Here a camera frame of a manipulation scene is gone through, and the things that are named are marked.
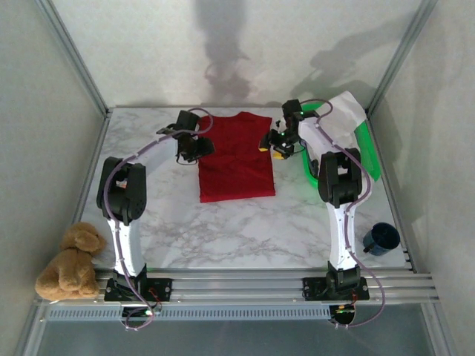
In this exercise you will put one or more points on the white t-shirt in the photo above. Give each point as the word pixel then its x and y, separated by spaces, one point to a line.
pixel 347 107

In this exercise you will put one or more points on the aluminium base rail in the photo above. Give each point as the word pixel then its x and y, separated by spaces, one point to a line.
pixel 237 285

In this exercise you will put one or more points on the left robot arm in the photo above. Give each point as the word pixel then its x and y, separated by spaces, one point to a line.
pixel 130 189

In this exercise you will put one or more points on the aluminium frame post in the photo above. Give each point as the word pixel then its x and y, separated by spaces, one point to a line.
pixel 74 55
pixel 401 55

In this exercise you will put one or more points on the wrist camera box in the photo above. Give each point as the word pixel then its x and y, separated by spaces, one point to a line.
pixel 280 124
pixel 165 130

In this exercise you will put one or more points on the aluminium table edge rail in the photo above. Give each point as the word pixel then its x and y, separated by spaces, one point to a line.
pixel 395 207
pixel 95 159

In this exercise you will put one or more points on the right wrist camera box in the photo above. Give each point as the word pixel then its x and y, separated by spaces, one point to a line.
pixel 280 124

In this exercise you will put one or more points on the red t-shirt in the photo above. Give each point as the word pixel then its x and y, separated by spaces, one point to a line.
pixel 237 170

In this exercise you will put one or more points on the black controller board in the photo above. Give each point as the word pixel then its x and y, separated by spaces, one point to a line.
pixel 345 313
pixel 148 313

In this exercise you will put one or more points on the green plastic basket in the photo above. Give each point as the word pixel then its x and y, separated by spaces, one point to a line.
pixel 367 148

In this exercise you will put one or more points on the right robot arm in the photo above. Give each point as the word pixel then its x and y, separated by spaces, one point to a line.
pixel 339 178

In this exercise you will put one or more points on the brown teddy bear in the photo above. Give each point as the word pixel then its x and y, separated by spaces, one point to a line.
pixel 70 267

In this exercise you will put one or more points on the dark blue mug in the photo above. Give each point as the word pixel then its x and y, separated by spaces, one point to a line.
pixel 389 246

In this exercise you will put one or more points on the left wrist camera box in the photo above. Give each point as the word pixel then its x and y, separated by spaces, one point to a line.
pixel 165 130

